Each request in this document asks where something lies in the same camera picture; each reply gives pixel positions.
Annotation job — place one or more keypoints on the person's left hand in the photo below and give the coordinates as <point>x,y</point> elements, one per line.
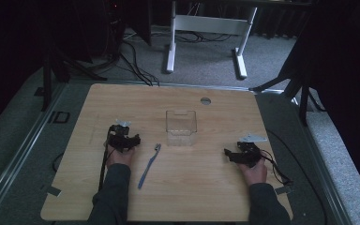
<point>120,157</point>

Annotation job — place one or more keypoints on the clear plastic container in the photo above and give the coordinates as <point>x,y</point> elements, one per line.
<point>181,129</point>

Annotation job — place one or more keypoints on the white desk frame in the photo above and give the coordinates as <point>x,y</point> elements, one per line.
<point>211,24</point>

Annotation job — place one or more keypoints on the grey round table grommet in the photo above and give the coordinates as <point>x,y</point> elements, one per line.
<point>205,101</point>

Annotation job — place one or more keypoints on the metal floor rail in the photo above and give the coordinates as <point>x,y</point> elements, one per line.
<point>18,146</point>
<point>325,175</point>

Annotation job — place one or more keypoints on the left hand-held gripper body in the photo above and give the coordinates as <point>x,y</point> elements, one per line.
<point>118,140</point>

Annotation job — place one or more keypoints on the grey tape piece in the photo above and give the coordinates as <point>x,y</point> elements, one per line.
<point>53,191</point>
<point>283,189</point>

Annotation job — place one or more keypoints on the person's right hand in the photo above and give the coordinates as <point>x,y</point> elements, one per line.
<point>256,174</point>

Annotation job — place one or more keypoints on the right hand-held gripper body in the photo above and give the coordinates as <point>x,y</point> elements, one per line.
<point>250,153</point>

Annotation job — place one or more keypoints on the blue toothbrush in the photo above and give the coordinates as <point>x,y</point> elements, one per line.
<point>149,165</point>

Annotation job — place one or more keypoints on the black rectangular bracket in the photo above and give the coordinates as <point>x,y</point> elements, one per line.
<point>62,117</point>

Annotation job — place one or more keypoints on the black tripod stand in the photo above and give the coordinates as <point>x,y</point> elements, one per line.
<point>47,78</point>
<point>303,93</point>

